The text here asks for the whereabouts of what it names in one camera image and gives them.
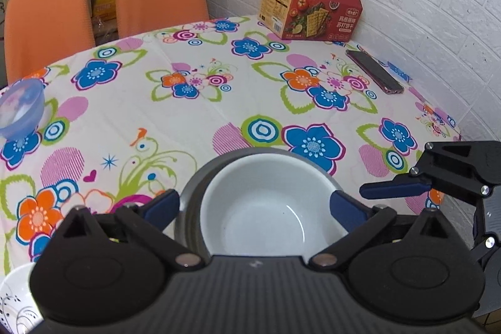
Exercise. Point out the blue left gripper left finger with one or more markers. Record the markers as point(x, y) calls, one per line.
point(162, 210)

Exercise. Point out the stainless steel bowl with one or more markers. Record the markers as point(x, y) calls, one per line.
point(195, 212)

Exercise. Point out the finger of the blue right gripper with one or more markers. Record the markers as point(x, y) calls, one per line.
point(401, 186)

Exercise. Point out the white plate with black floral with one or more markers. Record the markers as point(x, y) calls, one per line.
point(19, 312)

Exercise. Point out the left orange chair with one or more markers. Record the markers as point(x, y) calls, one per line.
point(38, 33)

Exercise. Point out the translucent blue plastic bowl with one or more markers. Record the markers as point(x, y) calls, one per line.
point(22, 107)

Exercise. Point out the dark smartphone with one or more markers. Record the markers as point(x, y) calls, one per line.
point(376, 72)

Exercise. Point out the red cracker box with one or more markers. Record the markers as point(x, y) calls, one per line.
point(311, 20)

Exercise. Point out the floral tablecloth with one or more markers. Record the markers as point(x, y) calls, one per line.
point(127, 120)

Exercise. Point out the white ceramic bowl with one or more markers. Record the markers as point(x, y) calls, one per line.
point(270, 208)

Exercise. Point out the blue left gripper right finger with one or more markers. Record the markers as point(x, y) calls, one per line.
point(348, 211)

